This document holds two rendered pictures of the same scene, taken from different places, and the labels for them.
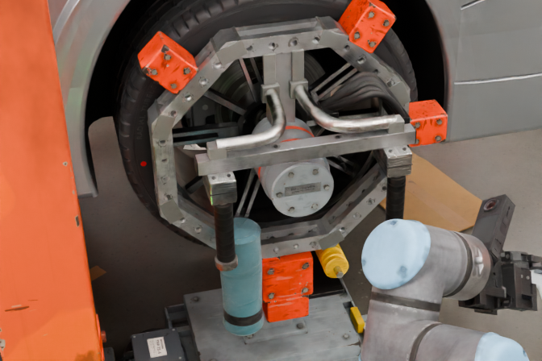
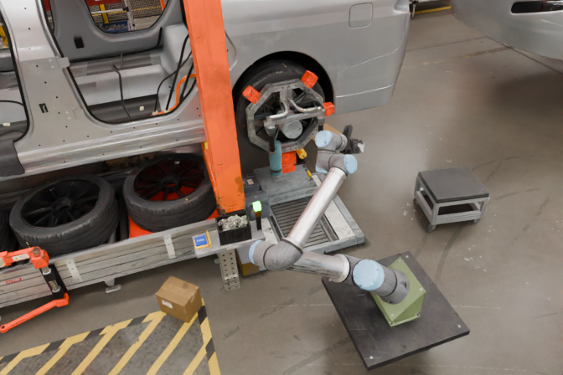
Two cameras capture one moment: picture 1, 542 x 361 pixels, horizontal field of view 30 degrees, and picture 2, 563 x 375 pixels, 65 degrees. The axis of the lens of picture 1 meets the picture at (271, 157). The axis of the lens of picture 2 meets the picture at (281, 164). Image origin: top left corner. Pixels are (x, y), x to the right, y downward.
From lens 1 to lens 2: 100 cm
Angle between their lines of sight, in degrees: 5
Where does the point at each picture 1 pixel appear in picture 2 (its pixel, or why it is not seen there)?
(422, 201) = not seen: hidden behind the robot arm
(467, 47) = (339, 85)
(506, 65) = (351, 90)
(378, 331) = (320, 157)
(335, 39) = (300, 84)
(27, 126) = (224, 113)
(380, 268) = (319, 142)
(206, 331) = (261, 179)
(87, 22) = not seen: hidden behind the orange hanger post
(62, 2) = not seen: hidden behind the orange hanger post
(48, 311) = (228, 164)
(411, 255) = (327, 138)
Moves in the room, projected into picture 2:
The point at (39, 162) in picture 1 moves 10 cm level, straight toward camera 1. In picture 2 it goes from (227, 122) to (231, 131)
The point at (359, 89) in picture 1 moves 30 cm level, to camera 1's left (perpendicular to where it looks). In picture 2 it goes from (308, 99) to (263, 103)
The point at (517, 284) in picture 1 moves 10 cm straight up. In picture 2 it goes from (353, 146) to (355, 130)
